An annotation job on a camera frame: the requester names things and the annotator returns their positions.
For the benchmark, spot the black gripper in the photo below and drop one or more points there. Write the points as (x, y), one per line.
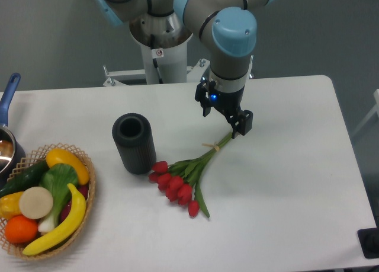
(226, 103)

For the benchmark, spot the red tulip bouquet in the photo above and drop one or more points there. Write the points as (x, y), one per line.
(181, 181)

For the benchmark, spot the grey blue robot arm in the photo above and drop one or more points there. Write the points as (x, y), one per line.
(155, 7)

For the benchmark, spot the dark grey ribbed vase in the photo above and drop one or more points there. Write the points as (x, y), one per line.
(132, 134)

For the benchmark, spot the dark red vegetable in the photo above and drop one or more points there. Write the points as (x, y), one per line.
(83, 189)

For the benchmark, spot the yellow squash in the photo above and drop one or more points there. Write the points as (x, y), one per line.
(63, 156)

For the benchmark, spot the green bok choy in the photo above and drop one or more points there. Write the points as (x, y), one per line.
(56, 181)

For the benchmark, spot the black device at edge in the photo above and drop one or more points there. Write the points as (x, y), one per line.
(368, 239)

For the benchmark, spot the yellow banana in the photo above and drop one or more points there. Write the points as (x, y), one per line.
(62, 231)

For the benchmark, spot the woven wicker basket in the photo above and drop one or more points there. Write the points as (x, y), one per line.
(30, 159)

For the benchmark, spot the green cucumber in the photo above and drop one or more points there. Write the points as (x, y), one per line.
(30, 177)

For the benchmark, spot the beige round disc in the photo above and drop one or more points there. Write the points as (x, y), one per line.
(36, 202)

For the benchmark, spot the yellow bell pepper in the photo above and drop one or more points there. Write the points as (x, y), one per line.
(10, 205)

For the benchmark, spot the orange fruit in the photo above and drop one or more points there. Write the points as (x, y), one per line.
(20, 229)

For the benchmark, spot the white frame at right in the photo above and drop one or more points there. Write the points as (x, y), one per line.
(368, 121)

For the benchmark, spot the blue handled saucepan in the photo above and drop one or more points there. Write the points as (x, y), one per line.
(11, 151)

